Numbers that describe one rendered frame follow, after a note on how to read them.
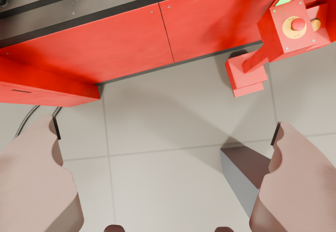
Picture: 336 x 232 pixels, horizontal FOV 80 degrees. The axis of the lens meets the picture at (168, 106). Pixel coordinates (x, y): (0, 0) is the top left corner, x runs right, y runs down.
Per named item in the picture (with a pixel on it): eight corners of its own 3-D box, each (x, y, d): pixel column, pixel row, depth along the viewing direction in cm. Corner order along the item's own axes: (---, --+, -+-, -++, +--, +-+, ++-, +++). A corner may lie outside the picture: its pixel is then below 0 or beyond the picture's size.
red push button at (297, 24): (288, 36, 65) (294, 31, 61) (284, 24, 65) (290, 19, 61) (301, 32, 64) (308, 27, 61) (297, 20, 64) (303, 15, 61)
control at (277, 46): (269, 63, 76) (294, 47, 58) (256, 23, 77) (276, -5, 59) (323, 47, 74) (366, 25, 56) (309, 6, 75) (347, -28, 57)
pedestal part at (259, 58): (244, 74, 129) (283, 45, 76) (241, 65, 130) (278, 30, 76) (253, 71, 129) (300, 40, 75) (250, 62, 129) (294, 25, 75)
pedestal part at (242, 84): (234, 97, 141) (239, 96, 129) (224, 63, 143) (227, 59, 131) (263, 89, 139) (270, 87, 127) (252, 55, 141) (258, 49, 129)
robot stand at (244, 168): (249, 172, 138) (328, 245, 61) (223, 174, 139) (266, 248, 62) (246, 145, 139) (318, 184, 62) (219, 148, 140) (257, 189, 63)
